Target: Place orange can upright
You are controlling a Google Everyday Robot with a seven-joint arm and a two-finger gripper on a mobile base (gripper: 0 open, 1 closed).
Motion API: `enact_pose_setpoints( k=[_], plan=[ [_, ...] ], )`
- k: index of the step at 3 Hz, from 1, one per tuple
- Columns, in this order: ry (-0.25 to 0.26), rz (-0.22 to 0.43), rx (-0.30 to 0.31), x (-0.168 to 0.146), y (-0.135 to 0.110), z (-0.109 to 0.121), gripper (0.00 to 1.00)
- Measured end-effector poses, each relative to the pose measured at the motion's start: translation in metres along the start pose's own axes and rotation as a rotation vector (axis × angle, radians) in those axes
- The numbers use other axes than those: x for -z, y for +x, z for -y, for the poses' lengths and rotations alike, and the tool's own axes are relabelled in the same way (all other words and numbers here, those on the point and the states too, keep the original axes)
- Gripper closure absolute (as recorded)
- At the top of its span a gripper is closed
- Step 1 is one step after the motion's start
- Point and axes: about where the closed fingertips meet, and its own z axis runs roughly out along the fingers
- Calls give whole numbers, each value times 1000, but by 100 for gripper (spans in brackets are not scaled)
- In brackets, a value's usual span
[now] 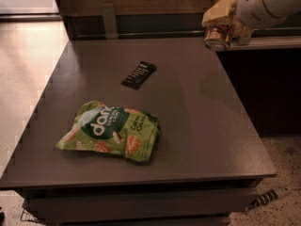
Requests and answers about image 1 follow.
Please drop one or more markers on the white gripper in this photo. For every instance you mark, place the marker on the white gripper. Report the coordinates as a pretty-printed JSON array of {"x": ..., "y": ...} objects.
[{"x": 249, "y": 8}]

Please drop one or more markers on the green chips bag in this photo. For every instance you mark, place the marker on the green chips bag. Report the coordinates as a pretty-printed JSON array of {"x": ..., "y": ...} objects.
[{"x": 114, "y": 130}]

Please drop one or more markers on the black snack bar wrapper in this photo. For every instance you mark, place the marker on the black snack bar wrapper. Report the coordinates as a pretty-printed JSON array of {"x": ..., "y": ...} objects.
[{"x": 139, "y": 75}]

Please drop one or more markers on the orange soda can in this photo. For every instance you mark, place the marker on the orange soda can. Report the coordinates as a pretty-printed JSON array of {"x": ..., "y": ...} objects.
[{"x": 218, "y": 37}]

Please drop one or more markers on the left metal bracket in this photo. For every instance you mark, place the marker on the left metal bracket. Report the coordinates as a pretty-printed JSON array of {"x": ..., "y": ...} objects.
[{"x": 109, "y": 21}]

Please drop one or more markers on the wire rack under table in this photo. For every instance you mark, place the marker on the wire rack under table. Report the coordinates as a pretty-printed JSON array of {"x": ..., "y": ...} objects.
[{"x": 26, "y": 216}]

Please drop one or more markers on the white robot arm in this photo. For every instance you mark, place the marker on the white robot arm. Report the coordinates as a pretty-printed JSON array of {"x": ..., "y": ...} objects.
[{"x": 279, "y": 9}]

